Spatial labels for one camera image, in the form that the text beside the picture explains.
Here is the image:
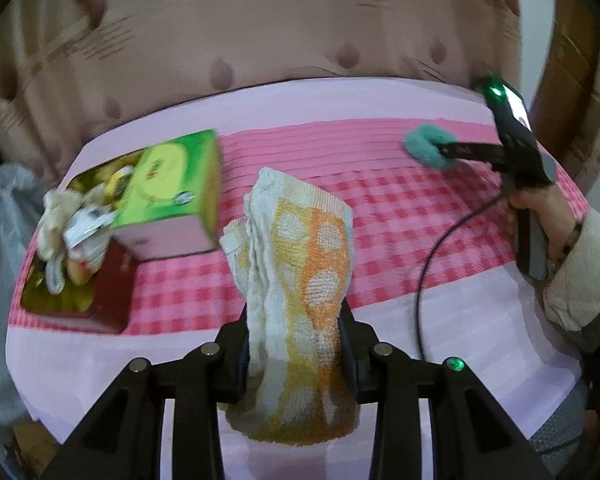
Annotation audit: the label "white socks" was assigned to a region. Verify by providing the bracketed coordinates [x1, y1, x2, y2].
[45, 245, 71, 295]

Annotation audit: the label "cream fuzzy cloth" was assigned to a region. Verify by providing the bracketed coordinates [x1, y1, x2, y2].
[41, 191, 88, 261]

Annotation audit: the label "beige leaf print curtain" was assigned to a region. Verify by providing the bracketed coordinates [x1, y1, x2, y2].
[0, 0, 526, 181]

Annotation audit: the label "grey plastic bag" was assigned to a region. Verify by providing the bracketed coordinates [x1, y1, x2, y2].
[0, 162, 46, 411]

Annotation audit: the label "person's right forearm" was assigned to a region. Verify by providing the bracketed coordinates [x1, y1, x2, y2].
[542, 207, 600, 361]

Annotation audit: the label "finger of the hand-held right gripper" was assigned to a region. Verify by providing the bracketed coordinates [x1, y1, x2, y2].
[437, 141, 506, 163]

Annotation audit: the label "black cable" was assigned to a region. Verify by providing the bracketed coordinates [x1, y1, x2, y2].
[414, 195, 511, 363]

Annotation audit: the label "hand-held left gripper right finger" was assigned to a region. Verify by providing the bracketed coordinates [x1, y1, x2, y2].
[337, 300, 553, 480]

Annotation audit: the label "orange and white towel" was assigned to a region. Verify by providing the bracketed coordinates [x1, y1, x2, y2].
[219, 167, 358, 448]

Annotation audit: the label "green tissue box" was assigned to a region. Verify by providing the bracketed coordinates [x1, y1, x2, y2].
[111, 129, 223, 261]

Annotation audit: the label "red and gold tin box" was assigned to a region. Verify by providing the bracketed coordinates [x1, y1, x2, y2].
[19, 160, 141, 336]

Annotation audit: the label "dark wrist bracelet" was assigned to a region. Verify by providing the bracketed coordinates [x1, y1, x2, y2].
[550, 220, 583, 263]

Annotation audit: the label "person's right hand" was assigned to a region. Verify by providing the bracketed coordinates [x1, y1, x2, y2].
[505, 185, 583, 266]

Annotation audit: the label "teal fluffy cloth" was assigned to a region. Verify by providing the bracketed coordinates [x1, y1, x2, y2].
[404, 122, 458, 171]

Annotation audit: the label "wooden wardrobe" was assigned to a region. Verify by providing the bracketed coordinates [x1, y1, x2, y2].
[535, 0, 600, 196]

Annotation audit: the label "person's grey quilted clothing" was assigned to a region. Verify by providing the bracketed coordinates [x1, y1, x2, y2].
[530, 385, 598, 466]

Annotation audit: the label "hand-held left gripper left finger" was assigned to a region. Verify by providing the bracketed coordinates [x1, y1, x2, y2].
[42, 305, 253, 480]

